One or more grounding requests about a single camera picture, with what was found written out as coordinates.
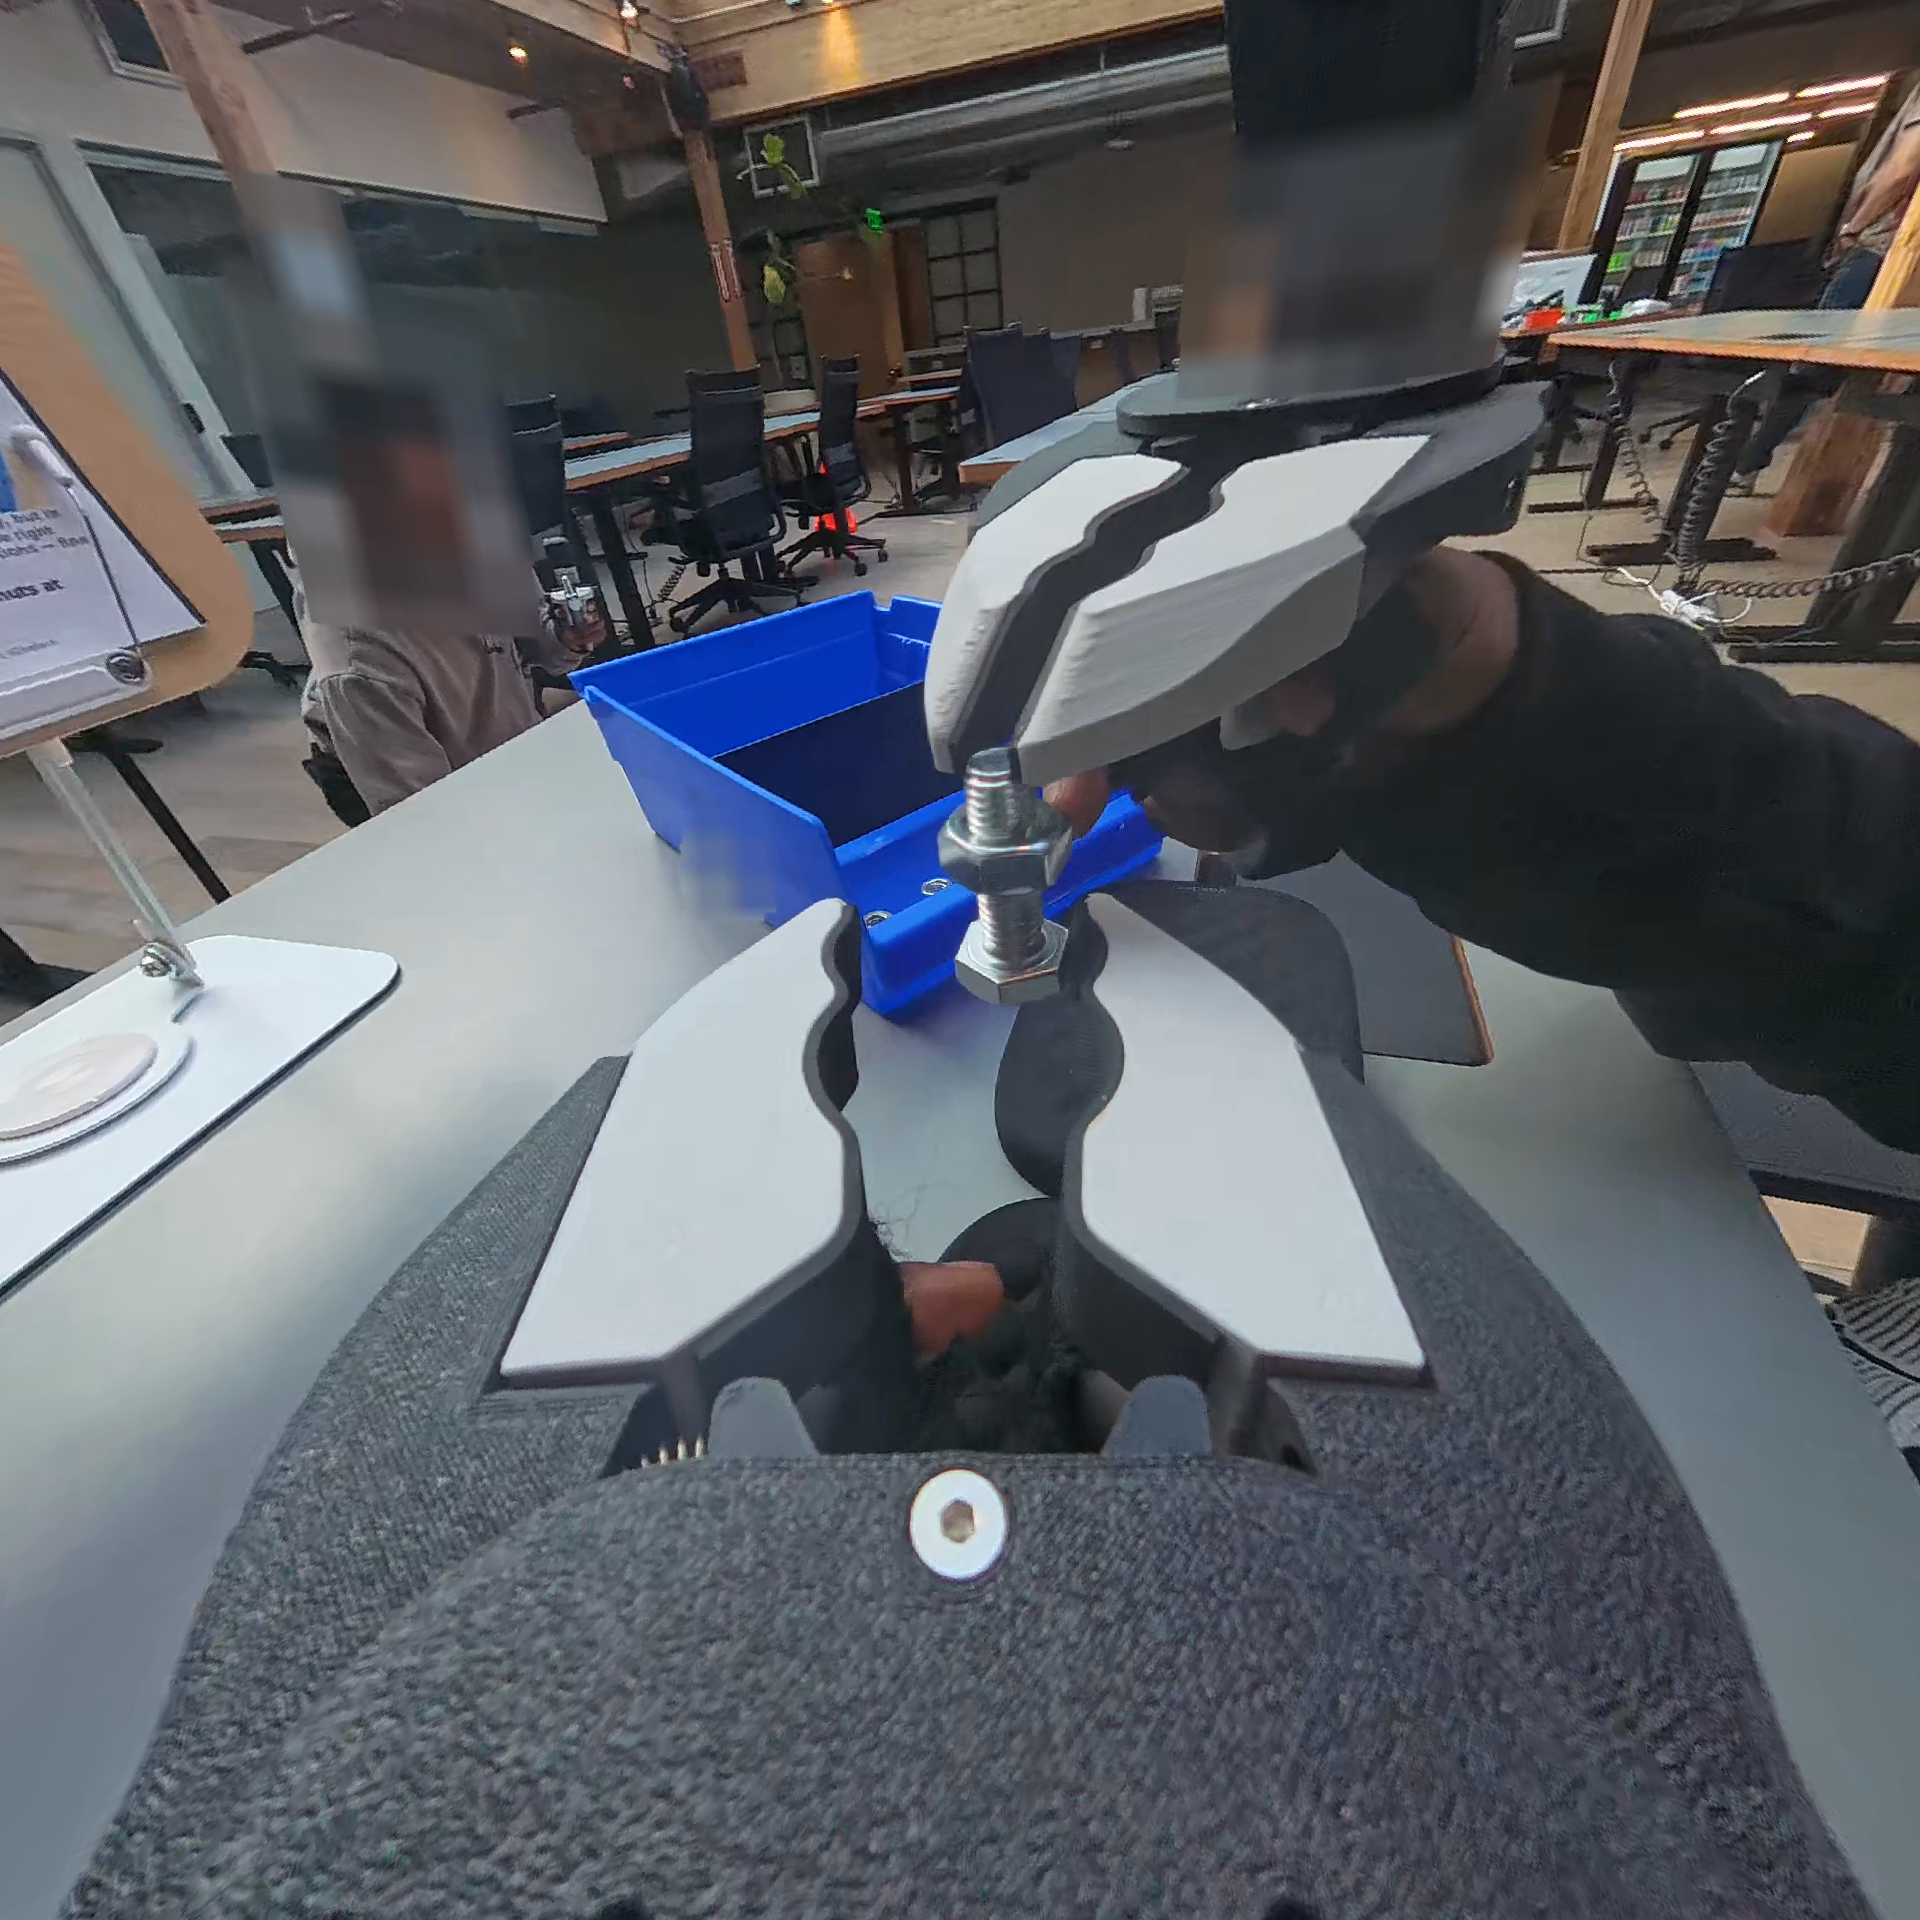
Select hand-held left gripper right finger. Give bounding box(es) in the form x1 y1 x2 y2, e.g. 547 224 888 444
1050 892 1432 1456

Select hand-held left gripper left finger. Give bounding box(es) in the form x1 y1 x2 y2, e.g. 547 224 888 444
499 896 910 1465

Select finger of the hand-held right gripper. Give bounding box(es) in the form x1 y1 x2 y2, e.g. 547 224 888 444
928 450 1198 778
1015 432 1432 794

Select steel hex bolt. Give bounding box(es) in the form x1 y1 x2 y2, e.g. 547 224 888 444
952 747 1075 1010

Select blue bin with black divider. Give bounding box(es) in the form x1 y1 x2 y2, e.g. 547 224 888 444
569 591 1164 1022

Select person's right hand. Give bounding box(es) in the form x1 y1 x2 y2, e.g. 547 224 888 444
1047 546 1527 887

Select person's left hand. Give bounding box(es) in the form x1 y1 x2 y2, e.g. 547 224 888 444
902 1259 1003 1360

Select black mesh office chair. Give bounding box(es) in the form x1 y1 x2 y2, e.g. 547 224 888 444
668 369 806 633
967 322 1081 454
786 356 888 578

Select black desk panel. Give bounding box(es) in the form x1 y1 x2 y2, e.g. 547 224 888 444
1320 855 1495 1071

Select wooden top desk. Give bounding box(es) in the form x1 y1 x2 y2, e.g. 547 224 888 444
1546 306 1920 664

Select glass door drinks fridge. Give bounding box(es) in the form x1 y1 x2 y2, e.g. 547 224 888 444
1598 136 1787 308

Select hanging green plant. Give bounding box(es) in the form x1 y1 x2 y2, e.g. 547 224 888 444
744 134 811 308

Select person's patterned trousers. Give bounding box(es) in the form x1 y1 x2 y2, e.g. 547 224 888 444
1826 1276 1920 1450

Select printed instruction sheet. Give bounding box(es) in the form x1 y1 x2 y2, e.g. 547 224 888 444
0 369 204 707

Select black coiled cable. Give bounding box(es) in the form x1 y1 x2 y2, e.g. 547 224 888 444
1672 369 1771 594

